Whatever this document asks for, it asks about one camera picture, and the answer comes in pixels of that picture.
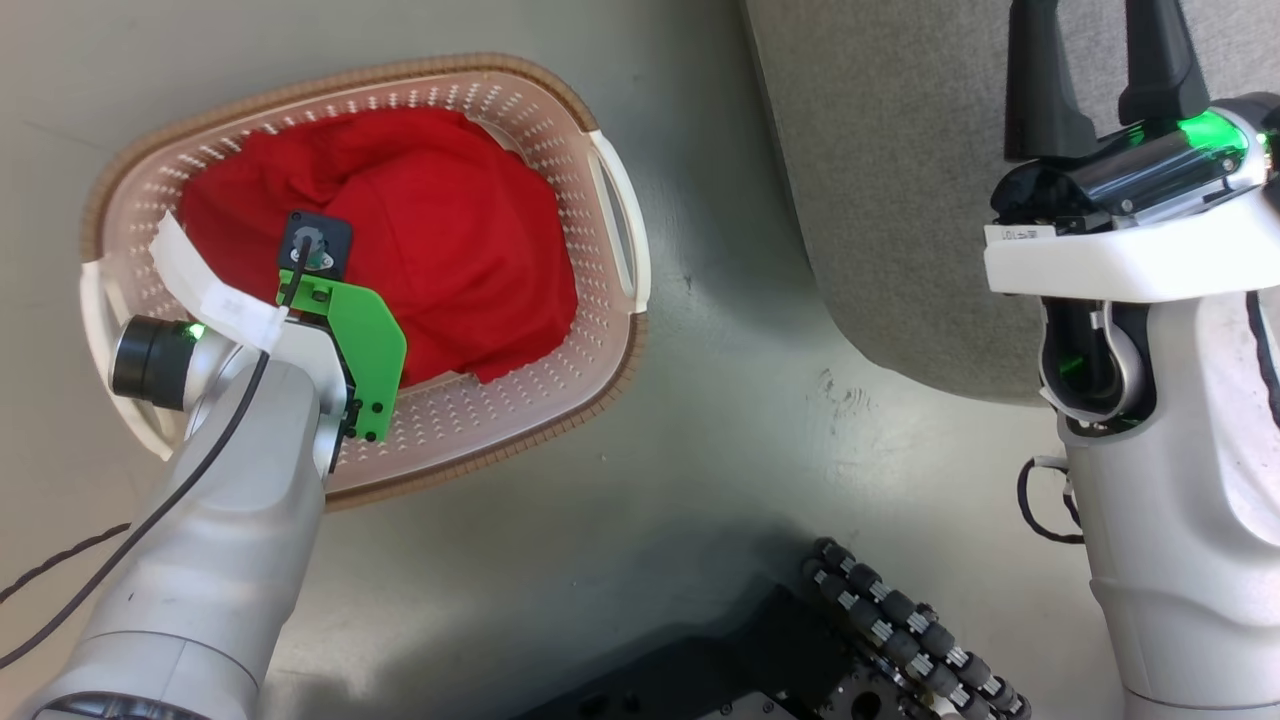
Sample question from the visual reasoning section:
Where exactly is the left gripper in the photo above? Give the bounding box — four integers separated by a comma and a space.
108, 212, 293, 413

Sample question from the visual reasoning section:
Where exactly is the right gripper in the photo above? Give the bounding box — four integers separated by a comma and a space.
983, 0, 1280, 301

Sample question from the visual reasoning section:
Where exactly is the red clothing with white trim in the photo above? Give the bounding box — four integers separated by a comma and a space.
178, 105, 581, 391

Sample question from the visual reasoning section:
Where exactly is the light grey upholstered seat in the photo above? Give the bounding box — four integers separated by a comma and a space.
745, 0, 1280, 406

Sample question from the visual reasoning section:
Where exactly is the white perforated laundry basket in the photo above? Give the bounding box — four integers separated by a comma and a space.
78, 52, 653, 513

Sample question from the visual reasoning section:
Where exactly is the black grey omni wheel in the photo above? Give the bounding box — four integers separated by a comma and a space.
800, 538, 1031, 720

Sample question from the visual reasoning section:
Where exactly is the green camera mount plate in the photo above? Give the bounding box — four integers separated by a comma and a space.
277, 268, 408, 443

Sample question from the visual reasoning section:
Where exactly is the dark twisted cable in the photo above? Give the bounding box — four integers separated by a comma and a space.
0, 523, 133, 604

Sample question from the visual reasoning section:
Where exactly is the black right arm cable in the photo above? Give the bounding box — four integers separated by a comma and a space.
1017, 456, 1087, 546
1245, 288, 1280, 426

